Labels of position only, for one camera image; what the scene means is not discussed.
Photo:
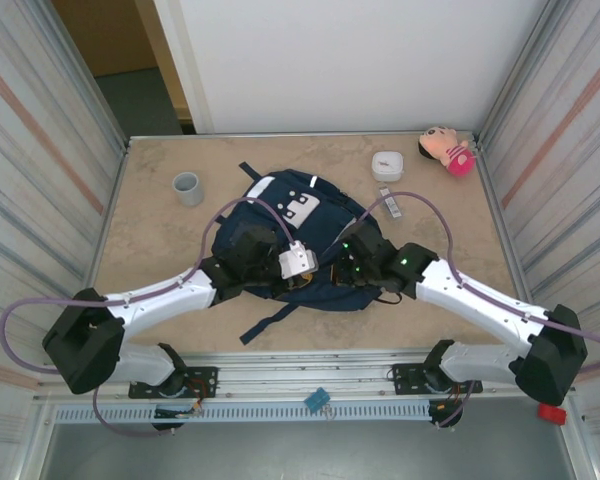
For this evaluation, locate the red plastic block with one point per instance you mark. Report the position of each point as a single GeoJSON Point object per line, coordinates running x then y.
{"type": "Point", "coordinates": [551, 415]}

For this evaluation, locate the brown wooden panel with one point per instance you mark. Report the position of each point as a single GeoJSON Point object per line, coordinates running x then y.
{"type": "Point", "coordinates": [105, 35]}

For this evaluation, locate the navy blue school backpack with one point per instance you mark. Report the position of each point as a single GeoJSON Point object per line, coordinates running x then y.
{"type": "Point", "coordinates": [325, 220]}

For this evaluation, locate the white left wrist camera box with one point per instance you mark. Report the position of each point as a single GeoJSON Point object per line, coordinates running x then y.
{"type": "Point", "coordinates": [297, 260]}

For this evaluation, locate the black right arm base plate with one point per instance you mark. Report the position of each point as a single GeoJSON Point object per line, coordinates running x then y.
{"type": "Point", "coordinates": [405, 377]}

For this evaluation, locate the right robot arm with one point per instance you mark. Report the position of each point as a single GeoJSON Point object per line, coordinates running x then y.
{"type": "Point", "coordinates": [480, 305]}

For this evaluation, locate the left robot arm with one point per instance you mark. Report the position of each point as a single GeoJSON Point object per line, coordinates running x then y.
{"type": "Point", "coordinates": [160, 300]}

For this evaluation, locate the grey plastic cup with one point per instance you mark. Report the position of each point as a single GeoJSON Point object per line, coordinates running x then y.
{"type": "Point", "coordinates": [187, 190]}

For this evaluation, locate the blue binder clip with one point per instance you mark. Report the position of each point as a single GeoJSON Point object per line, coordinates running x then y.
{"type": "Point", "coordinates": [316, 399]}

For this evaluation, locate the small silver clip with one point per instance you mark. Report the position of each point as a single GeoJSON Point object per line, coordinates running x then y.
{"type": "Point", "coordinates": [327, 413]}

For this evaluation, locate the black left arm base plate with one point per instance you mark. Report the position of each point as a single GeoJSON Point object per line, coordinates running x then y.
{"type": "Point", "coordinates": [202, 375]}

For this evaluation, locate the aluminium mounting rail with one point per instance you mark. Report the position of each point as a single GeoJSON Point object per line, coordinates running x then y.
{"type": "Point", "coordinates": [305, 372]}

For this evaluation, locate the pink plush doll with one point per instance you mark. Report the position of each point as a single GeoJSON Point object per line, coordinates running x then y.
{"type": "Point", "coordinates": [452, 152]}

